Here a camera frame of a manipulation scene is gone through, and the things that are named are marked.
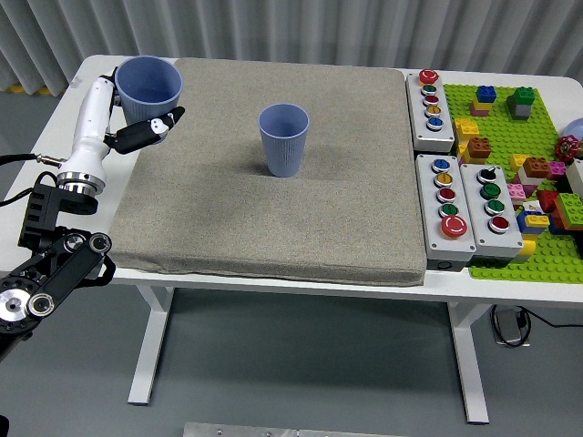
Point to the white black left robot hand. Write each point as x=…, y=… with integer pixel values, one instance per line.
x=91, y=127

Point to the ribbed blue cup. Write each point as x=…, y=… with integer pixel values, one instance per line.
x=283, y=150
x=148, y=77

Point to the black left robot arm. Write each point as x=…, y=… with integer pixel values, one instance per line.
x=59, y=273

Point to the yellow black floor tape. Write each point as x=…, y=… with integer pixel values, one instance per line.
x=18, y=89

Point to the grey-brown mat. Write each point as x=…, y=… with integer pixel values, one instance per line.
x=273, y=218

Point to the white table leg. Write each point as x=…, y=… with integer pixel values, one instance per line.
x=469, y=364
x=150, y=346

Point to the grey curtain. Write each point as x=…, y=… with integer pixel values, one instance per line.
x=319, y=27

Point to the grey five-button box small stop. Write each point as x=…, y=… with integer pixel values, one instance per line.
x=419, y=127

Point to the grey five-button box large stop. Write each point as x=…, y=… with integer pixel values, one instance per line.
x=430, y=205

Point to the grey four-button box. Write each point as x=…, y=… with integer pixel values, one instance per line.
x=476, y=214

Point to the blue pink yellow brick stack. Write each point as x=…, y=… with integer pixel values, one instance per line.
x=485, y=94

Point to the green brick baseplate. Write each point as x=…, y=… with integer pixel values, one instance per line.
x=501, y=132

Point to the small yellow brick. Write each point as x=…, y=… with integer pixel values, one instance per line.
x=518, y=161

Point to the green grey brick stack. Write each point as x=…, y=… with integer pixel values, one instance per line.
x=523, y=98

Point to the brown white brick stack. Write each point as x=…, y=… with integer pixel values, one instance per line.
x=535, y=165

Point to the yellow white brick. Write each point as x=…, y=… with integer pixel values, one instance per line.
x=527, y=248

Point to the red brick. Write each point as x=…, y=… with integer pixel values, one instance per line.
x=546, y=200

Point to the grey power adapter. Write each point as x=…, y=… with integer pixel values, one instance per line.
x=508, y=325

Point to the magenta brick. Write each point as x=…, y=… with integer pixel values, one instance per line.
x=556, y=170

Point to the large green brick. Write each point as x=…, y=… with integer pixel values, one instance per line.
x=569, y=205

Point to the pale blue bowl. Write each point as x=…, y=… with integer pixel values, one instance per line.
x=576, y=128

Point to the white box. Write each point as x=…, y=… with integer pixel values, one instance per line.
x=576, y=175

